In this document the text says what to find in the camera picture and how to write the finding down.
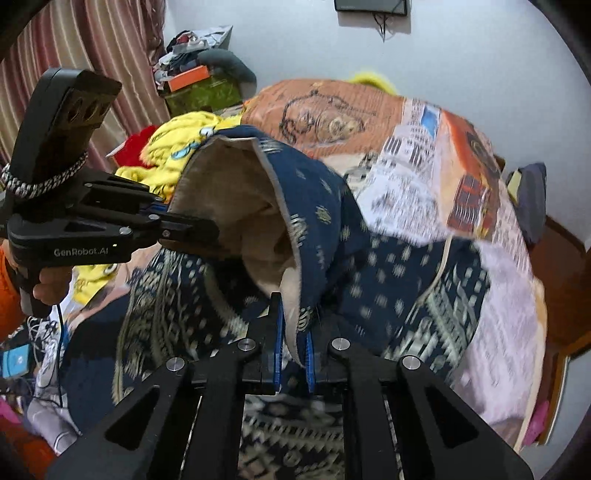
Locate braided wrist cord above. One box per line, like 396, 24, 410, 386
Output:
0, 151, 89, 200

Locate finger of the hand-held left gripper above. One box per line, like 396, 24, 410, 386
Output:
83, 181, 167, 223
120, 216, 221, 251

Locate person's left hand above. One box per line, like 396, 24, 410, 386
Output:
33, 266, 75, 306

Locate white cloth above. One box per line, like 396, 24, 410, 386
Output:
27, 367, 80, 454

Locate navy patterned hoodie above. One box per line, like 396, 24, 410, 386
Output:
60, 124, 492, 480

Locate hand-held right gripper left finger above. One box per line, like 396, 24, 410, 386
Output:
46, 291, 283, 480

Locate orange box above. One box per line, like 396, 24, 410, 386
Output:
167, 65, 208, 92

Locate yellow cartoon garment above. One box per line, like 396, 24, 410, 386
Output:
74, 113, 243, 305

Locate red fluffy garment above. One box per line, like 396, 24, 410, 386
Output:
115, 124, 156, 168

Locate grey pillow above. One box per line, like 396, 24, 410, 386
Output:
196, 48, 257, 93

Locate grey backpack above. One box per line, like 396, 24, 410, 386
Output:
505, 162, 548, 245

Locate green patterned cloth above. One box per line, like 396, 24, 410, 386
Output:
164, 76, 243, 117

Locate pile of clothes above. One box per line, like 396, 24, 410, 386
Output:
154, 25, 234, 88

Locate printed blanket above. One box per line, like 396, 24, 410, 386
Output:
69, 78, 550, 453

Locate small black monitor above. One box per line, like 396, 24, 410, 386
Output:
335, 0, 410, 17

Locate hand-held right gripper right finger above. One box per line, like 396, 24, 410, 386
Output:
305, 323, 536, 480

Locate striped curtain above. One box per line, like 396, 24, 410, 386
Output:
0, 0, 170, 177

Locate pink cloth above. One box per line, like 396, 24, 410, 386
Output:
526, 401, 553, 446

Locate thin black cable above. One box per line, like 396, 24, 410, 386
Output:
54, 302, 66, 408

